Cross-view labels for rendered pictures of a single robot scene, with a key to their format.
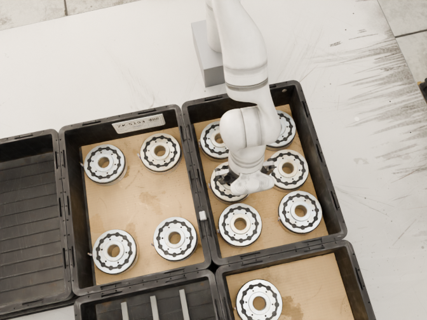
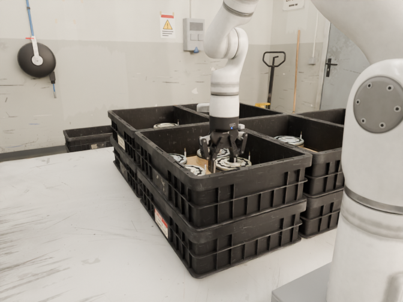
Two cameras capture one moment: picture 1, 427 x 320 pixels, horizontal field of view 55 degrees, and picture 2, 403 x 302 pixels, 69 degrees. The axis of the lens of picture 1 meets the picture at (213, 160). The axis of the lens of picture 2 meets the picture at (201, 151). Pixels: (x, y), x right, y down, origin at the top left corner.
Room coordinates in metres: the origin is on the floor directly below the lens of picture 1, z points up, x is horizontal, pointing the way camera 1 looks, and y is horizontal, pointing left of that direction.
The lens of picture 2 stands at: (0.96, -0.39, 1.14)
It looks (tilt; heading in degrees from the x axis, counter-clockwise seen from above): 18 degrees down; 159
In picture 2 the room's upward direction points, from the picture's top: straight up
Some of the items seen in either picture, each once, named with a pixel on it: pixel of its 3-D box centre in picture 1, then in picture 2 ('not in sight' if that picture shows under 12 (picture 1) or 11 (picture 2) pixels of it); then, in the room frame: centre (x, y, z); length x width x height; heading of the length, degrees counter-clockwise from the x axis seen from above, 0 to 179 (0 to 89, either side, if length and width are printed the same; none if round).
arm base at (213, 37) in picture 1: (222, 20); (372, 255); (0.74, -0.06, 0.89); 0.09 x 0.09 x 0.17; 16
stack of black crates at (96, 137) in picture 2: not in sight; (96, 158); (-1.39, -0.38, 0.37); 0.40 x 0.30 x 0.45; 99
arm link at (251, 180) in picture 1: (248, 163); (220, 101); (0.27, -0.07, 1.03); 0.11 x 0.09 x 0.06; 6
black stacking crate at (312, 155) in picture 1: (257, 173); (211, 165); (0.30, -0.10, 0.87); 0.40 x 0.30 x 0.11; 7
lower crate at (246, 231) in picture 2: not in sight; (211, 201); (0.30, -0.10, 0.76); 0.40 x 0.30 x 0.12; 7
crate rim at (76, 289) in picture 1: (131, 193); (298, 132); (0.26, 0.19, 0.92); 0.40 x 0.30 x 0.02; 7
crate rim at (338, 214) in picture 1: (258, 167); (211, 146); (0.30, -0.10, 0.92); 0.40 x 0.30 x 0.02; 7
